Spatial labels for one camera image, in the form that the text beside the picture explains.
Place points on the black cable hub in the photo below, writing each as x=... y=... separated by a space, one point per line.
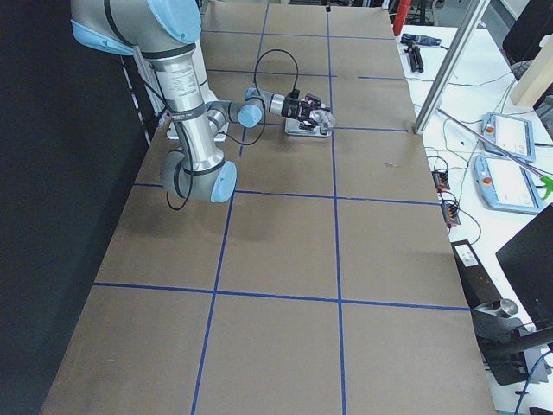
x=450 y=212
x=440 y=179

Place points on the white digital kitchen scale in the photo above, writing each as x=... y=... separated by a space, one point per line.
x=293 y=127

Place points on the red post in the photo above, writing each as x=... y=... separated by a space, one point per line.
x=401 y=14

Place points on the glass sauce dispenser bottle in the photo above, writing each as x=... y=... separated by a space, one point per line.
x=323 y=121

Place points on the teach pendant far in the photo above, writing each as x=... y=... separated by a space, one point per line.
x=512 y=134

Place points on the teach pendant near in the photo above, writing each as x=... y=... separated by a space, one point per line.
x=505 y=186

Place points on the black cable hub right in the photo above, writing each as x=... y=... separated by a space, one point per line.
x=450 y=212

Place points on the black device with label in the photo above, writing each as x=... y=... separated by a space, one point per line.
x=477 y=285

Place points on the teach pendant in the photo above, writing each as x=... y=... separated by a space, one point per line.
x=505 y=186
x=512 y=134

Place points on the aluminium frame post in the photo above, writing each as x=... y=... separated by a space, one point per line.
x=462 y=37

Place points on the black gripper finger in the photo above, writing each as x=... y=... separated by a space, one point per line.
x=307 y=122
x=313 y=103

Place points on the black monitor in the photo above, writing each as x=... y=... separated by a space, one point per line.
x=526 y=260

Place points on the wooden board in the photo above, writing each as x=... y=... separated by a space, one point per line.
x=537 y=78

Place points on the black tripod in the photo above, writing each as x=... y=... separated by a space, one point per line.
x=413 y=44

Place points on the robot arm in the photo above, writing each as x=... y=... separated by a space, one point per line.
x=166 y=33

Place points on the black camera stand clamp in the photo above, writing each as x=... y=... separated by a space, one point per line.
x=510 y=348

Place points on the metal rod green tip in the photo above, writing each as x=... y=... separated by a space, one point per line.
x=543 y=177

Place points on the black cable hub left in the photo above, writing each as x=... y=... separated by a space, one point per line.
x=440 y=179

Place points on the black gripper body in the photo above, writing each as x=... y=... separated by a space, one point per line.
x=290 y=107

